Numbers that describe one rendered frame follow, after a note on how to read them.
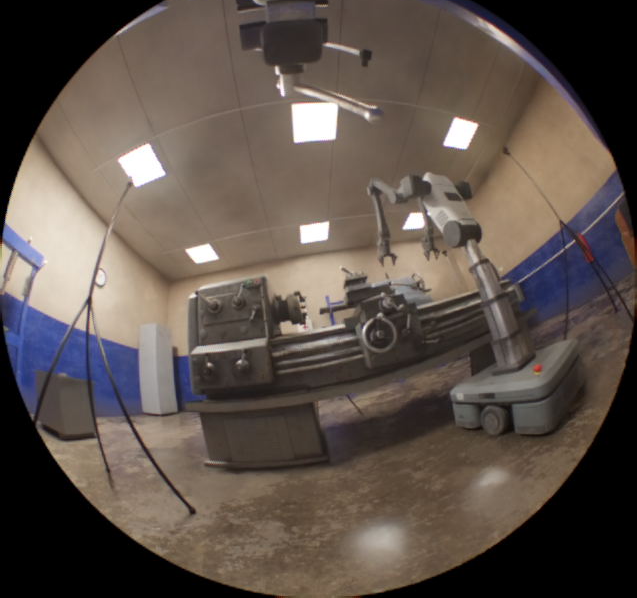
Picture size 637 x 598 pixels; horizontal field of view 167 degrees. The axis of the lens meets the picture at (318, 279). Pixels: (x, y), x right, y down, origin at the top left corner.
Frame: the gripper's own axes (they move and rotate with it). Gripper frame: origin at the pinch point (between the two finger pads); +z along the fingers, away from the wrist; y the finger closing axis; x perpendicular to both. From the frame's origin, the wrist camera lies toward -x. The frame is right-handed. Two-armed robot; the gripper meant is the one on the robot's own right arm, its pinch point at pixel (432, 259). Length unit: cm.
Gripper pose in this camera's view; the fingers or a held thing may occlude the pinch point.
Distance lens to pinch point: 196.3
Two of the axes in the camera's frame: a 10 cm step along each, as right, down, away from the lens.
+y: -9.8, 1.4, -1.6
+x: 1.7, 0.7, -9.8
